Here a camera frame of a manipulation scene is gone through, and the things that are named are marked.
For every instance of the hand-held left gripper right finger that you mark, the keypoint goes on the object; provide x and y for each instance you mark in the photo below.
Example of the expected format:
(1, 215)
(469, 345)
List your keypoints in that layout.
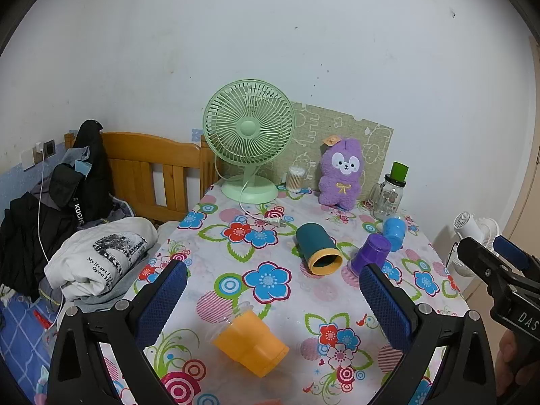
(388, 308)

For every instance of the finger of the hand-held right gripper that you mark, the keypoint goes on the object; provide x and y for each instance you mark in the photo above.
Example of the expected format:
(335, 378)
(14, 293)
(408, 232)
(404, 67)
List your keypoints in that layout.
(512, 253)
(481, 259)

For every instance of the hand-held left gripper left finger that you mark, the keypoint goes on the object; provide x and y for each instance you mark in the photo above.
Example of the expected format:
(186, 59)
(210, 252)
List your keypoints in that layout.
(164, 299)

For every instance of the orange plastic cup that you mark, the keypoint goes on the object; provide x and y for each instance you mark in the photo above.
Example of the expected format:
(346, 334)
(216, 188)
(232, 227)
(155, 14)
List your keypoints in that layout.
(253, 341)

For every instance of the purple plastic cup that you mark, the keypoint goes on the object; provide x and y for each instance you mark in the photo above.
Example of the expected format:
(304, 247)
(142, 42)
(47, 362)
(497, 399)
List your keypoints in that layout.
(371, 251)

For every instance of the clear plastic cup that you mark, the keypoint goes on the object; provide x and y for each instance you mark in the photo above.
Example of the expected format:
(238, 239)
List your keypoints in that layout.
(241, 306)

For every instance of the blue plastic cup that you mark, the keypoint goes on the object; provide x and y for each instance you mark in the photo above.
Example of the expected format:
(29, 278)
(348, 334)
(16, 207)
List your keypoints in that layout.
(395, 228)

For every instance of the teal cup with yellow rim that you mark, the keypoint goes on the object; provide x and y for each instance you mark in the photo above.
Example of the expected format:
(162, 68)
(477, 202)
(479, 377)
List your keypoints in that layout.
(314, 240)

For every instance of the person's right hand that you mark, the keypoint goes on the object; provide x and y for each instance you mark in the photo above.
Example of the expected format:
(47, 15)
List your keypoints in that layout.
(506, 358)

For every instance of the white standing fan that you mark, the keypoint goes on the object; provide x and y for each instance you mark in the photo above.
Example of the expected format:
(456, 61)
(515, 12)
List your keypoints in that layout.
(472, 228)

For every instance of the white printed sweatshirt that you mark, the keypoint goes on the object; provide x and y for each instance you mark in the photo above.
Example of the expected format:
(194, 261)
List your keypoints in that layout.
(101, 257)

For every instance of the glass jar with green lid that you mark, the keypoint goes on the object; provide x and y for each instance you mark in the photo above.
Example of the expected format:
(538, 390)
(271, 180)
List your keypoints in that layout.
(390, 198)

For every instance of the floral tablecloth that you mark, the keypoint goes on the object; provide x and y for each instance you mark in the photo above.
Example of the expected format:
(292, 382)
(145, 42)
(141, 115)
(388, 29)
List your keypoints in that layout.
(270, 253)

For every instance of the purple plush toy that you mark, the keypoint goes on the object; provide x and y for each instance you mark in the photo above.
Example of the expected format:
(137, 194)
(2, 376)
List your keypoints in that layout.
(341, 177)

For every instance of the blue plaid bedsheet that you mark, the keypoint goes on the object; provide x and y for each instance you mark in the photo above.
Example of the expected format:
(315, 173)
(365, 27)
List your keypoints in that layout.
(21, 337)

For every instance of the wooden bed headboard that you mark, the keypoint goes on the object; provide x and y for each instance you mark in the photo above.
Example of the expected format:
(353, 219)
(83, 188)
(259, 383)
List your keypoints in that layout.
(143, 152)

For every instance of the dark clothes pile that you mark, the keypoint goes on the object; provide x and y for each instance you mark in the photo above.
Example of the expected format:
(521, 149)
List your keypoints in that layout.
(23, 240)

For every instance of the cotton swab jar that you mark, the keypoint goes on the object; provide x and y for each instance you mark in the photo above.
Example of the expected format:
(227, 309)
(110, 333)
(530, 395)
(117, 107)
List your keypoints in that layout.
(296, 179)

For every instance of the black jacket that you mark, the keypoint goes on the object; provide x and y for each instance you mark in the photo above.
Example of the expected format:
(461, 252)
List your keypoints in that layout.
(95, 147)

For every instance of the olive printed foam mat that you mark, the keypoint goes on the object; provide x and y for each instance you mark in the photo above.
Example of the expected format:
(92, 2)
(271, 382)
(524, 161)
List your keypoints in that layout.
(358, 128)

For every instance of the green desk fan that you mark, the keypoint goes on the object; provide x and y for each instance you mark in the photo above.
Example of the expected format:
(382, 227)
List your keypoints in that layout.
(249, 128)

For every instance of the white wall charger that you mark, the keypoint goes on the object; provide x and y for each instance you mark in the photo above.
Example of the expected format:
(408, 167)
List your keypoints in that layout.
(39, 148)

